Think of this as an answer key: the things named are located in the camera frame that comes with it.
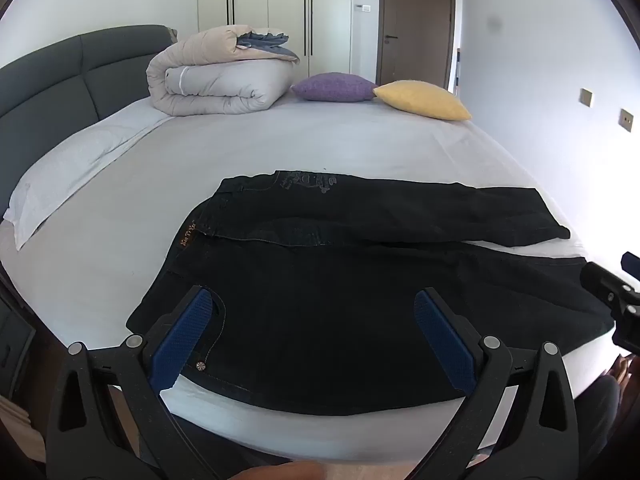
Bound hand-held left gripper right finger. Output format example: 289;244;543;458
414;287;593;480

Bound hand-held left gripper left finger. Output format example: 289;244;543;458
44;285;226;480

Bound black denim pants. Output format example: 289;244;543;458
126;170;617;417

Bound person's foot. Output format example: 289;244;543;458
602;354;637;387

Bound person's leg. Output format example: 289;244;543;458
574;374;625;480

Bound beige curtain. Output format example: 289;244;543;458
0;394;47;463

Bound white pillow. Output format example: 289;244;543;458
2;109;173;252

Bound bed with white sheet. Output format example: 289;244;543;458
0;77;587;466

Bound yellow cushion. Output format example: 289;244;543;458
372;80;472;122

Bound folded beige and white duvet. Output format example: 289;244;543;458
146;25;301;117

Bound purple cushion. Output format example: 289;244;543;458
291;72;379;103

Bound grey upholstered headboard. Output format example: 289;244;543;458
0;25;178;221

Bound blue folded cloth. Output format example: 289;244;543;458
236;31;301;65

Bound brown door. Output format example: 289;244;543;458
376;0;457;94

